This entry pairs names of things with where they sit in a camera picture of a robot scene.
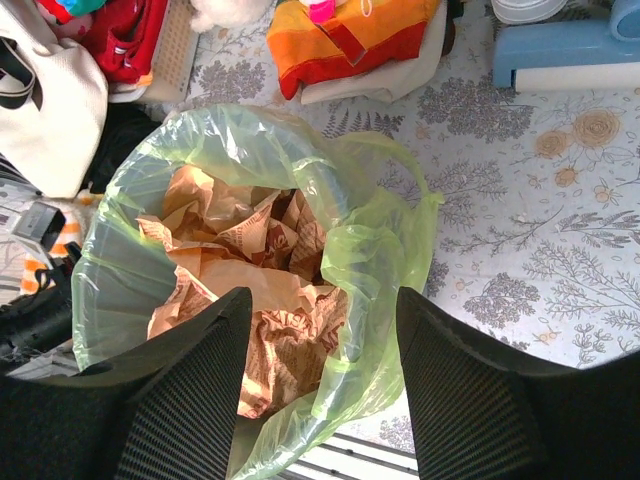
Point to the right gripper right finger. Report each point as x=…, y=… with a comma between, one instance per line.
x=481, y=409

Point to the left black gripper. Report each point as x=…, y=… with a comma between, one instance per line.
x=34, y=324

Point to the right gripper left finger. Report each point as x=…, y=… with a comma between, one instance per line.
x=163, y=410

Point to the green plastic trash bag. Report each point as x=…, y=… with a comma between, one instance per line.
x=384, y=242

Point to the blue lint roller mop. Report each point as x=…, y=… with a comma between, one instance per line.
x=571, y=55

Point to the crumpled brown paper trash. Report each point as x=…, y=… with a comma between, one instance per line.
x=220, y=237

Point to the cream canvas tote bag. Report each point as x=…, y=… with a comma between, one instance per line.
x=53, y=102

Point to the orange checked towel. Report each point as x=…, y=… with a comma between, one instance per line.
x=73, y=231

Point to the red cloth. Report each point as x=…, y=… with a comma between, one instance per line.
x=123, y=38

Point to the white sheep plush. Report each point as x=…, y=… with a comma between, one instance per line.
x=226, y=13

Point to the white sneakers pair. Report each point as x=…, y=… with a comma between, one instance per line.
x=516, y=12

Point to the pink white pig plush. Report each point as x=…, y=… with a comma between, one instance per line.
x=321, y=11

